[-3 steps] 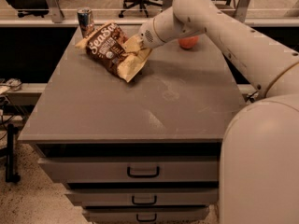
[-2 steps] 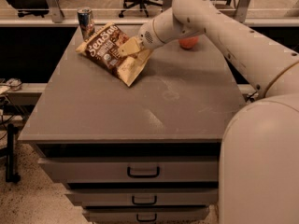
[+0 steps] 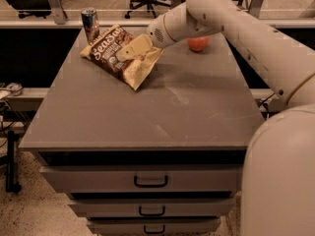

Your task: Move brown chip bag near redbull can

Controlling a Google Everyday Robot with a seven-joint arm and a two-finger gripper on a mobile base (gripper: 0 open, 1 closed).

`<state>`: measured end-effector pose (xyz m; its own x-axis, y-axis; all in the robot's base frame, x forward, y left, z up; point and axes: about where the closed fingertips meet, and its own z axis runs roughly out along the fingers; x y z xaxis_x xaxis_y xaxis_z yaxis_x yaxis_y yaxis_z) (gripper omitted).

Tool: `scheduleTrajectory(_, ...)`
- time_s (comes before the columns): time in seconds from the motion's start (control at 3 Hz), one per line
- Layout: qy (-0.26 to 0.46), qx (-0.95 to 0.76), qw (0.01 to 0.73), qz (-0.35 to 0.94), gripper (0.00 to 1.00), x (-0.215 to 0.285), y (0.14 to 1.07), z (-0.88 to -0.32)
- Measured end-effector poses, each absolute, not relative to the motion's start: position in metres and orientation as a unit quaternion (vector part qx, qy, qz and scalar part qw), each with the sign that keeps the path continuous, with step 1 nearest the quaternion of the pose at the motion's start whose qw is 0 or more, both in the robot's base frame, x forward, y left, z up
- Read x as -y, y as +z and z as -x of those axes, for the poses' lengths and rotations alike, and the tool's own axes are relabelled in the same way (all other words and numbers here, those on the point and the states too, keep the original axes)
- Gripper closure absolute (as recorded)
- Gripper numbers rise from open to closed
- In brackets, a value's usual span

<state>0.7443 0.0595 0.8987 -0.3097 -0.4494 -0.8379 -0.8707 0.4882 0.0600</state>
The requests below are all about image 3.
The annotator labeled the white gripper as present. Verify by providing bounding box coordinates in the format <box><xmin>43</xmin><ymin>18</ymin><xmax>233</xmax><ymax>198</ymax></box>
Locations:
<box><xmin>116</xmin><ymin>13</ymin><xmax>174</xmax><ymax>62</ymax></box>

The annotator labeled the brown Sea Salt chip bag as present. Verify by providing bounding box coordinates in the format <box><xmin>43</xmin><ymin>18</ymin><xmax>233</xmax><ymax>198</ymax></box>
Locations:
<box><xmin>80</xmin><ymin>25</ymin><xmax>163</xmax><ymax>90</ymax></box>

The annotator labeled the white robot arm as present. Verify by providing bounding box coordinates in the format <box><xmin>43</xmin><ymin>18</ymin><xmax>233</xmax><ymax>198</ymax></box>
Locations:
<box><xmin>119</xmin><ymin>0</ymin><xmax>315</xmax><ymax>236</ymax></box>

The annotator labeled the blue redbull can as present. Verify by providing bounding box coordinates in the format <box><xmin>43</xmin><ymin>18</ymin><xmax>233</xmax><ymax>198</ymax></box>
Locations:
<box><xmin>81</xmin><ymin>7</ymin><xmax>99</xmax><ymax>42</ymax></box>

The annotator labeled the red apple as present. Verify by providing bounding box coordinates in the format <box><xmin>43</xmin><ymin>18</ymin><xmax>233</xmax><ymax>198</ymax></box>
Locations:
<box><xmin>187</xmin><ymin>36</ymin><xmax>210</xmax><ymax>52</ymax></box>

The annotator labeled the grey drawer cabinet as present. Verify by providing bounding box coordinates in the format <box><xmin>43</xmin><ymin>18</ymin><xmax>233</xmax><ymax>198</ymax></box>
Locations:
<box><xmin>21</xmin><ymin>35</ymin><xmax>263</xmax><ymax>221</ymax></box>

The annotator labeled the small object on ledge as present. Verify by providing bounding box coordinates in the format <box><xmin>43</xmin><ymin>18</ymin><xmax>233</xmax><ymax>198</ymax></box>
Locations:
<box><xmin>6</xmin><ymin>83</ymin><xmax>23</xmax><ymax>96</ymax></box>

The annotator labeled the top grey drawer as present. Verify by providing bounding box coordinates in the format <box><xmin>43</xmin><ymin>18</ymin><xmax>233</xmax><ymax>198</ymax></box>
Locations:
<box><xmin>40</xmin><ymin>165</ymin><xmax>241</xmax><ymax>193</ymax></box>

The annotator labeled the grey drawer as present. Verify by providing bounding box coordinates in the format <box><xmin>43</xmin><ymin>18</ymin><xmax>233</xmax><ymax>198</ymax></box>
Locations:
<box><xmin>69</xmin><ymin>199</ymin><xmax>234</xmax><ymax>218</ymax></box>
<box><xmin>87</xmin><ymin>218</ymin><xmax>221</xmax><ymax>236</ymax></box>
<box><xmin>40</xmin><ymin>165</ymin><xmax>241</xmax><ymax>193</ymax></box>

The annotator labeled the middle grey drawer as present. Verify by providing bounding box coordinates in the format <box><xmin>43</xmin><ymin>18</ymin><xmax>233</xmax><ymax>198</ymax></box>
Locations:
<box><xmin>69</xmin><ymin>199</ymin><xmax>234</xmax><ymax>218</ymax></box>

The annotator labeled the bottom grey drawer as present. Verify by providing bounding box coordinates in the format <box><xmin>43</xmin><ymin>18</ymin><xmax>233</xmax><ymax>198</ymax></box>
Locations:
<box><xmin>87</xmin><ymin>218</ymin><xmax>221</xmax><ymax>236</ymax></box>

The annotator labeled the black stand leg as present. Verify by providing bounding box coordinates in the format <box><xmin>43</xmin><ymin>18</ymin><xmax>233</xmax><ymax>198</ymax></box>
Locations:
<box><xmin>6</xmin><ymin>131</ymin><xmax>22</xmax><ymax>194</ymax></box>

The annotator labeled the black cable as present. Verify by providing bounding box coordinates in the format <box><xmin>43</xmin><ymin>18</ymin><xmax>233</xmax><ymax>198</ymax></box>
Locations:
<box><xmin>257</xmin><ymin>91</ymin><xmax>277</xmax><ymax>120</ymax></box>

